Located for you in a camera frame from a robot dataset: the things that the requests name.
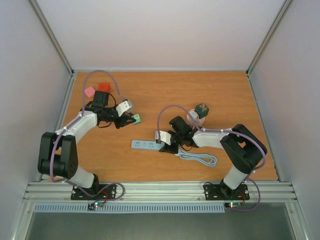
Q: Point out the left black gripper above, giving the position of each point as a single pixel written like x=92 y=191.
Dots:
x=122 y=121

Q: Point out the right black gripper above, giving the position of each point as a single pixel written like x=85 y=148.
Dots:
x=168 y=149

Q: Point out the green small plug charger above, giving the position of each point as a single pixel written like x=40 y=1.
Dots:
x=137 y=119

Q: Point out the light blue power strip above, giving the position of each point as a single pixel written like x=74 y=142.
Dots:
x=146 y=145

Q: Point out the red cube plug adapter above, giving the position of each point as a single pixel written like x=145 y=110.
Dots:
x=104 y=87

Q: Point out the pink cube plug adapter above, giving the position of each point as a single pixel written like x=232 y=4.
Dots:
x=89 y=92

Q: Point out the dark green patterned cube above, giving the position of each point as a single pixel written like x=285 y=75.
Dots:
x=202 y=110

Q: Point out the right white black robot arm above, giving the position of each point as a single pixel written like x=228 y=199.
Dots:
x=244 y=150

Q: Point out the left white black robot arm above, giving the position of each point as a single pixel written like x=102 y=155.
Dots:
x=58 y=156

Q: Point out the right small circuit board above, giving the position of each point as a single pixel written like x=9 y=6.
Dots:
x=233 y=205

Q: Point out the small circuit board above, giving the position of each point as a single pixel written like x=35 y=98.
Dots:
x=233 y=205
x=95 y=205

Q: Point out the left small circuit board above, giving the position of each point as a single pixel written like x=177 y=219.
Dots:
x=95 y=205

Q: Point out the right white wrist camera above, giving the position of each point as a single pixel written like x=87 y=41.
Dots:
x=163 y=137

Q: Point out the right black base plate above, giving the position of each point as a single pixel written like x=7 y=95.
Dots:
x=216 y=192

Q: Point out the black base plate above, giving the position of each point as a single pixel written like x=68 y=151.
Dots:
x=110 y=191
x=216 y=192

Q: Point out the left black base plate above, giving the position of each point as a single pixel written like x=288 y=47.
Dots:
x=110 y=191

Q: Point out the aluminium front rail frame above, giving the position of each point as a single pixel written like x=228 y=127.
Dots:
x=164 y=192

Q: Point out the blue slotted cable duct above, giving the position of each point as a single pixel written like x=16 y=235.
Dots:
x=129 y=208

